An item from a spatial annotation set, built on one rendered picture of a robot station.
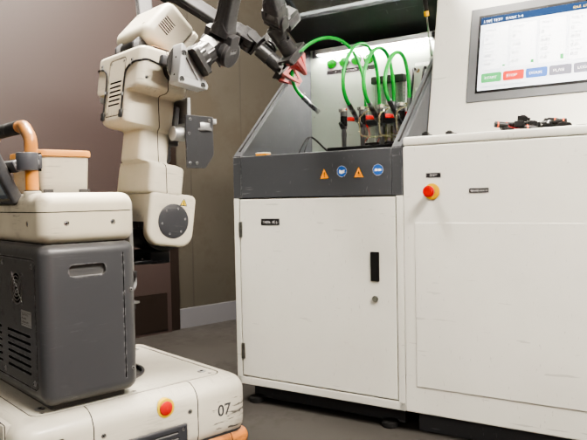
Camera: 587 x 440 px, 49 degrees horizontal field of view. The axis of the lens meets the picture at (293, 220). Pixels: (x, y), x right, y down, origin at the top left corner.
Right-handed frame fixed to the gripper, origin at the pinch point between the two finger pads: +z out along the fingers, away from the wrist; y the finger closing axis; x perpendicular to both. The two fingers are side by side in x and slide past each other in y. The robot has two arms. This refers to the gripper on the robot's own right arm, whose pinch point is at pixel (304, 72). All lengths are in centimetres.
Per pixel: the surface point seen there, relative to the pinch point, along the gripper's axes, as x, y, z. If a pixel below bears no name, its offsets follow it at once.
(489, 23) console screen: -44, 45, 23
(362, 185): -19.0, -22.9, 33.9
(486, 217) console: -60, -22, 50
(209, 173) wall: 172, 33, 75
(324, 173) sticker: -5.0, -22.4, 27.8
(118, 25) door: 167, 48, -27
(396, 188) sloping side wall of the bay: -31, -21, 37
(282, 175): 12.1, -25.8, 24.4
